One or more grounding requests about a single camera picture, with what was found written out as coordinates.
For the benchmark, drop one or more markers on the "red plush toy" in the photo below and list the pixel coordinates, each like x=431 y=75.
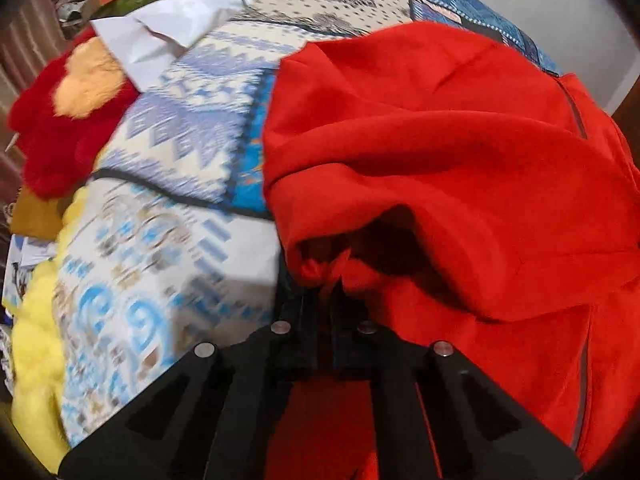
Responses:
x=65 y=120

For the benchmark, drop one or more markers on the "red fleece garment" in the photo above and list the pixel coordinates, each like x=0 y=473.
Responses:
x=450 y=185

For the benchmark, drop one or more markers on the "striped brown curtain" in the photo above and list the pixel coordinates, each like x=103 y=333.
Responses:
x=20 y=45

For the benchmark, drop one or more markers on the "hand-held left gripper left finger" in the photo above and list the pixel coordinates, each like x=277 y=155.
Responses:
x=300 y=330

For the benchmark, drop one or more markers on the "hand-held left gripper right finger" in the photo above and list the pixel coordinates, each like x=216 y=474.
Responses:
x=345 y=330

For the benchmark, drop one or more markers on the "yellow fluffy blanket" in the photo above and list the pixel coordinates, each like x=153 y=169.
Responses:
x=37 y=340

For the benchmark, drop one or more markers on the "blue patterned bed sheet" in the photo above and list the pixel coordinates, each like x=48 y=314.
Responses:
x=200 y=170

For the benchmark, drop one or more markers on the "white shirt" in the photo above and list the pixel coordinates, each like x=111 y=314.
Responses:
x=165 y=25

